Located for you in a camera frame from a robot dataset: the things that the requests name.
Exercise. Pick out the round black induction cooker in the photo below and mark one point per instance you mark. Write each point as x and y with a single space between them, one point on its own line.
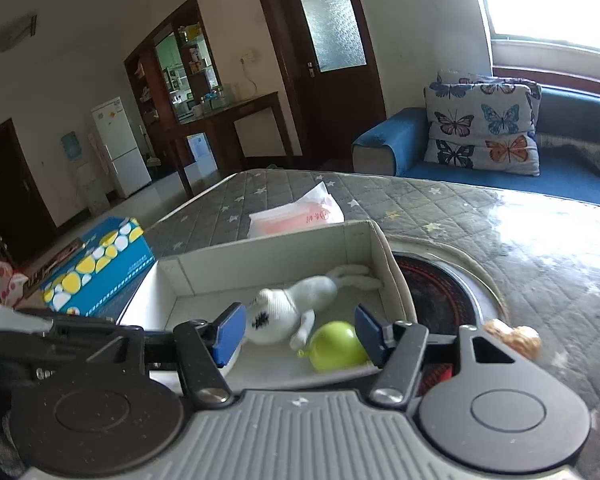
449 288

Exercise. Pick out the blue sofa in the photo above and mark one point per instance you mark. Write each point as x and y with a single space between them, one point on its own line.
567 134

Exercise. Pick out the dark wooden cabinet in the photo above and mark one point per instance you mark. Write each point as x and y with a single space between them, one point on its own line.
178 91

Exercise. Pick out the green balloon toy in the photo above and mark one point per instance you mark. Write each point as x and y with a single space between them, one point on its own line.
334 346

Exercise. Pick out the butterfly print cushion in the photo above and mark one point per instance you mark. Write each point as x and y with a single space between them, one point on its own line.
484 124

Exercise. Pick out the pink tissue pack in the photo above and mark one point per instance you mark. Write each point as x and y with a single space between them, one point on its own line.
314 209

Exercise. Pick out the white cardboard box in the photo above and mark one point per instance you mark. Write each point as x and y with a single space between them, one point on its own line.
200 285

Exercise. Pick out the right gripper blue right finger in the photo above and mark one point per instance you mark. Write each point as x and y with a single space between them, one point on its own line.
375 335

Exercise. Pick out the white refrigerator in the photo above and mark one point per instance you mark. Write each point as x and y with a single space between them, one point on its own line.
121 150

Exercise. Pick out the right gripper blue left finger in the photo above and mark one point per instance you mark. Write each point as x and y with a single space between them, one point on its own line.
227 332

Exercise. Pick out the blue yellow tissue box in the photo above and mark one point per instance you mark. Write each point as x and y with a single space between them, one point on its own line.
113 254

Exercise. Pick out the red balloon toy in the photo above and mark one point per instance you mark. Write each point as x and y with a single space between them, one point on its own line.
433 374

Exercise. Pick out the water dispenser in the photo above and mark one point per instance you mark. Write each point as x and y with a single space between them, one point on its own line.
84 175

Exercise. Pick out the dark wooden door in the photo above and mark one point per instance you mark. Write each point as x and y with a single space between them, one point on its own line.
329 70

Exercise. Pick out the tan peanut squeeze toy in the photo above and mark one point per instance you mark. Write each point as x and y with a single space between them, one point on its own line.
524 339

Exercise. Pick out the grey quilted star tablecloth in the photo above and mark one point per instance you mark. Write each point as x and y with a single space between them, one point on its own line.
542 252

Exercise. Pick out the white knitted plush rabbit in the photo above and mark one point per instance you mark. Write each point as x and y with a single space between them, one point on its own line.
289 314

